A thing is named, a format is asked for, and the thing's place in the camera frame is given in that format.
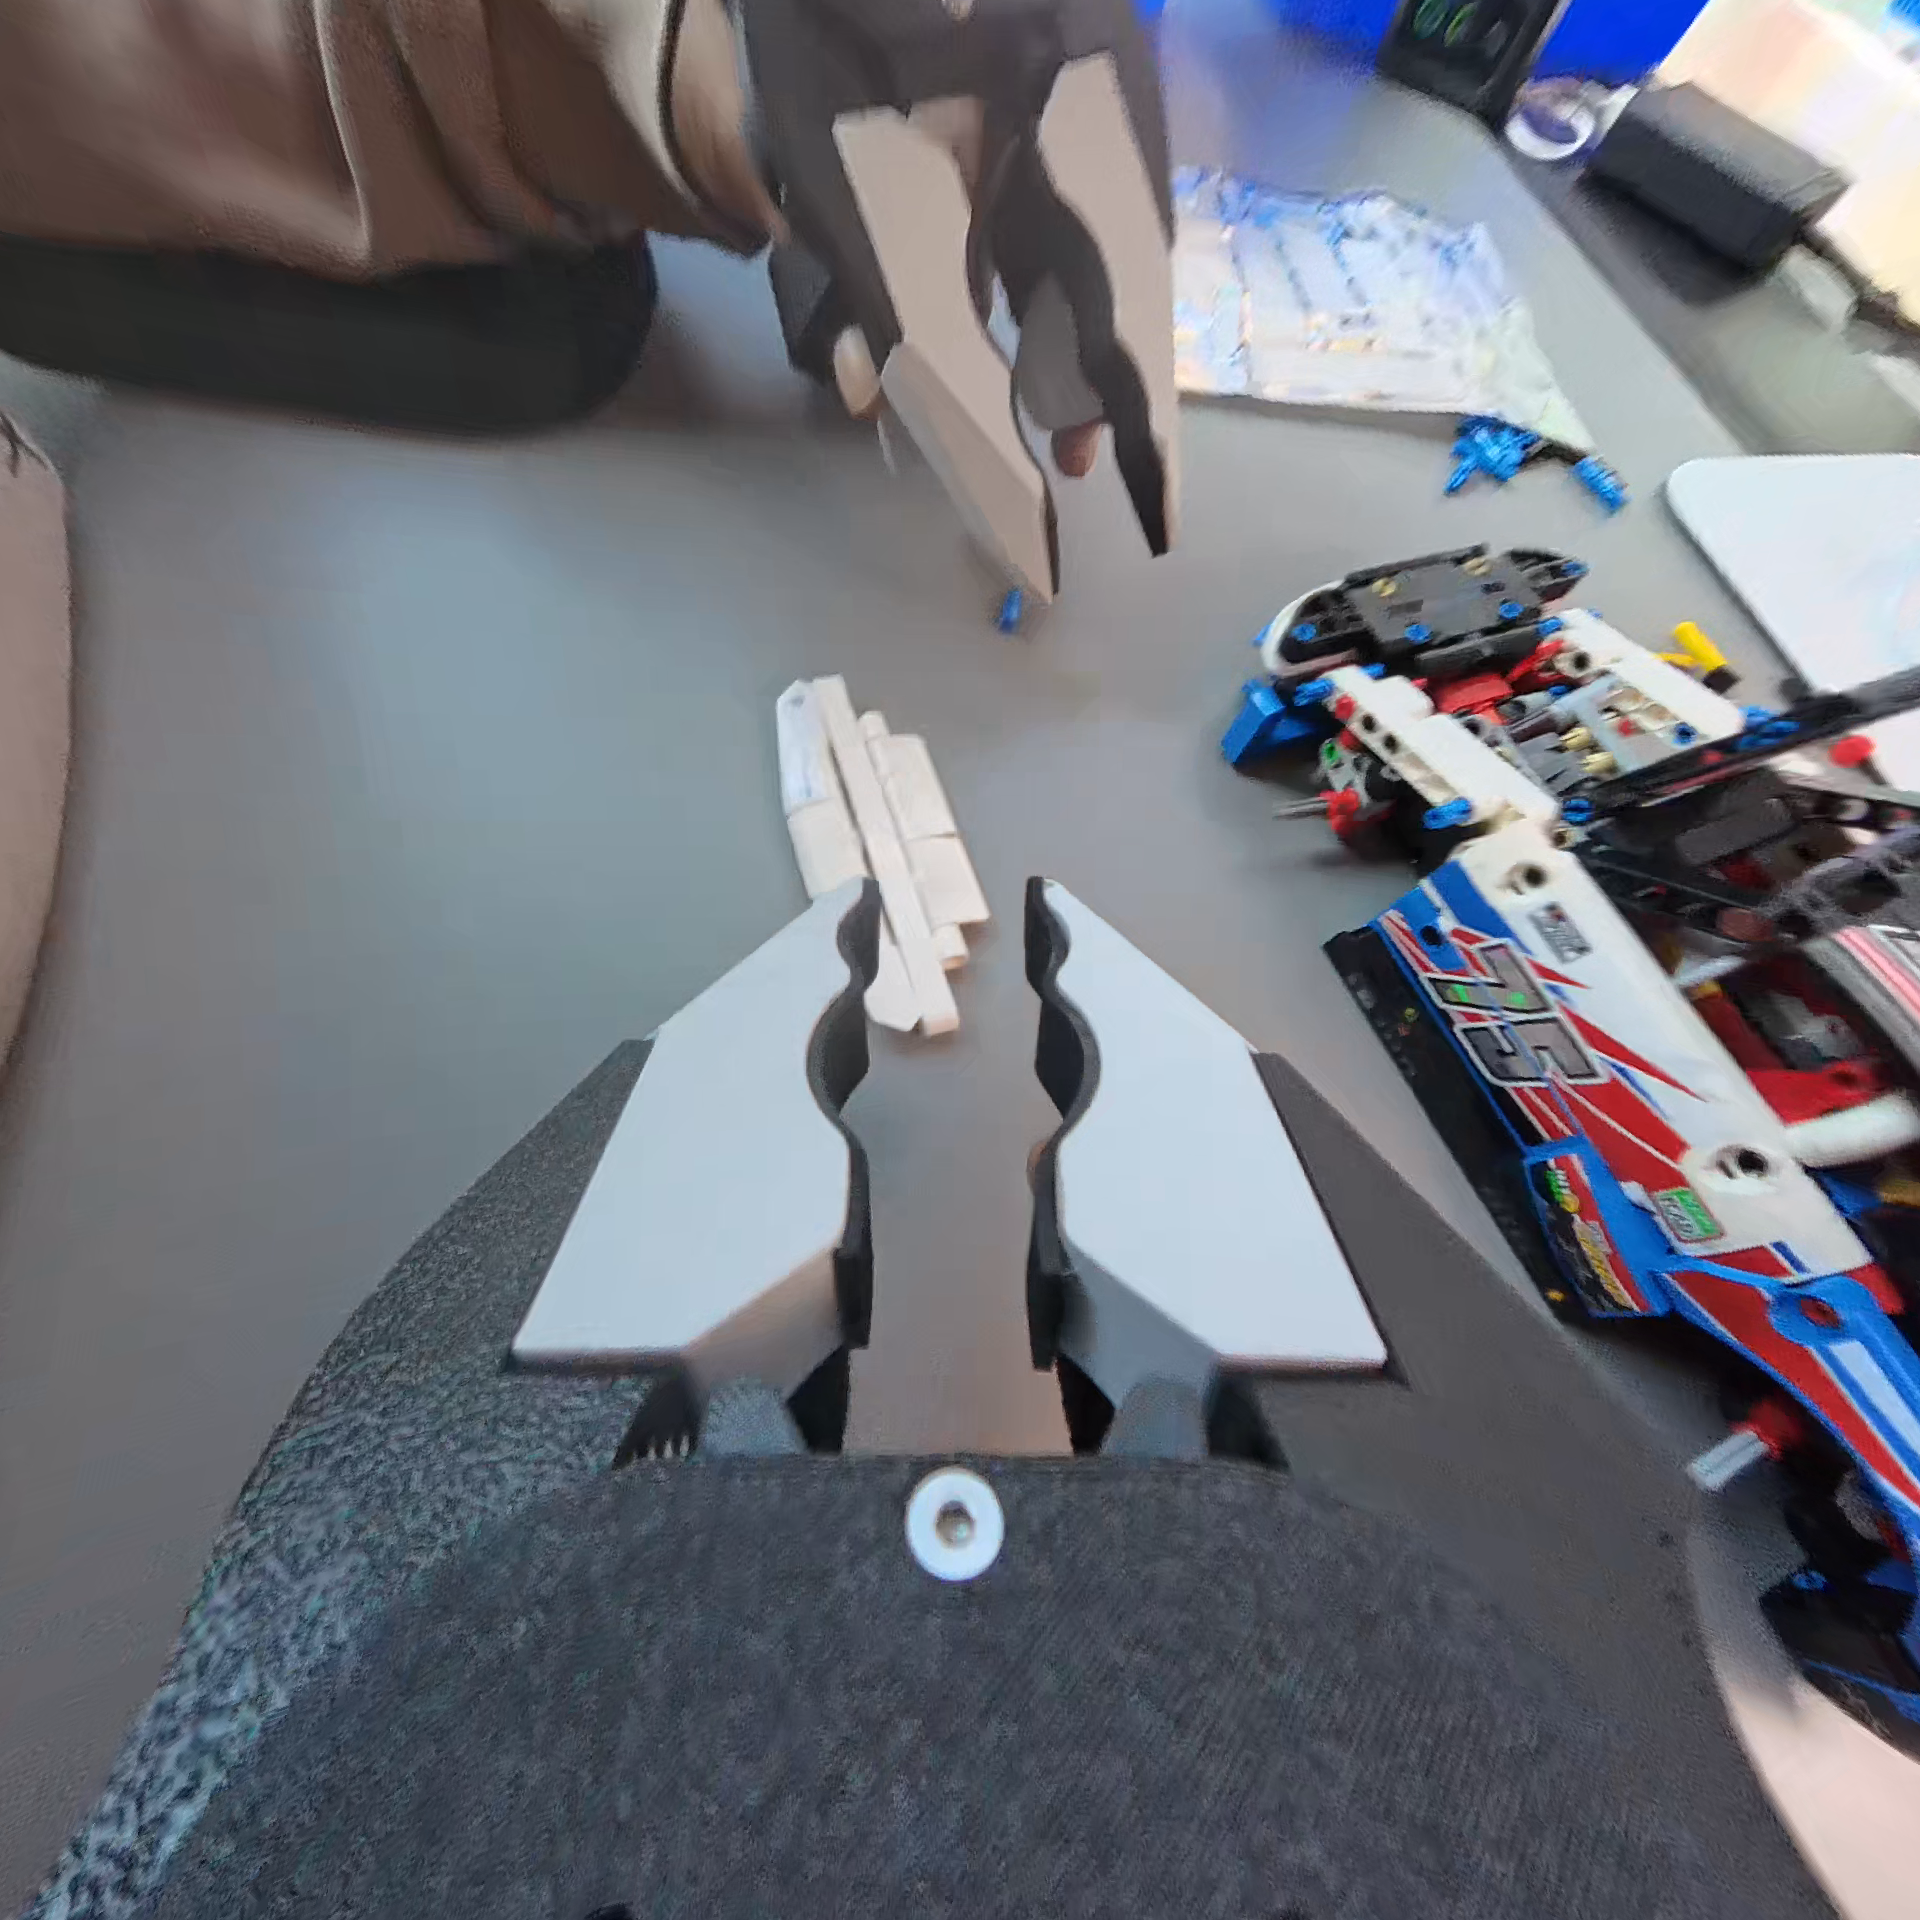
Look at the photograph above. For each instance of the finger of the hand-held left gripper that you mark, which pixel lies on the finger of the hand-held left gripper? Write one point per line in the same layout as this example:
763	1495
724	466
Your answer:
943	299
1121	226

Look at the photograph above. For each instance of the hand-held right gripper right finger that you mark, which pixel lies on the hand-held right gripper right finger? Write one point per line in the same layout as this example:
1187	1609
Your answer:
1204	1201

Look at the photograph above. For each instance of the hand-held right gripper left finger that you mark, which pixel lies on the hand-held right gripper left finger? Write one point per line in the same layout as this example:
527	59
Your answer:
705	1187

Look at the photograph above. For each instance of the white brick assembly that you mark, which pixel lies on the white brick assembly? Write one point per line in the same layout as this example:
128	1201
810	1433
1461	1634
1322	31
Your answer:
887	809

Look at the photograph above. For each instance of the person's left hand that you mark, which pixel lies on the person's left hand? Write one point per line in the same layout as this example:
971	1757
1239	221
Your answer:
1066	432

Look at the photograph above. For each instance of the clear plastic parts bag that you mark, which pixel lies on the clear plastic parts bag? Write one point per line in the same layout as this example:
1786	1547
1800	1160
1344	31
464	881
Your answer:
1349	299

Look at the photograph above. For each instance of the black device with green print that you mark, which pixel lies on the black device with green print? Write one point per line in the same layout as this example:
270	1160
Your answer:
1474	66

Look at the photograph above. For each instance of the clear round container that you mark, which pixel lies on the clear round container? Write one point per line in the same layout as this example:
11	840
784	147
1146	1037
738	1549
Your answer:
1518	133

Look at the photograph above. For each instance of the brick toy race car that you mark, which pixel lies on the brick toy race car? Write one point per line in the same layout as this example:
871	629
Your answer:
1571	1025

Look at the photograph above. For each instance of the blue brick connector cluster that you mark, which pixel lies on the blue brick connector cluster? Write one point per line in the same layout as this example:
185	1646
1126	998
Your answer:
1492	451

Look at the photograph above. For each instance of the blue object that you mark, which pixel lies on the blue object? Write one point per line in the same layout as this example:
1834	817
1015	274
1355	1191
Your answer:
1621	31

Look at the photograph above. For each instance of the black power adapter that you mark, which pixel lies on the black power adapter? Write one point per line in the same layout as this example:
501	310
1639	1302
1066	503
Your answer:
1711	178

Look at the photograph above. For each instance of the white flat board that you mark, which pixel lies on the white flat board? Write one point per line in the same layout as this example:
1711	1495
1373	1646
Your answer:
1834	567

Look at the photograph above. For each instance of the person's brown garment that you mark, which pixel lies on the person's brown garment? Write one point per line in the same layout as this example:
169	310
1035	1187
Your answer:
32	745

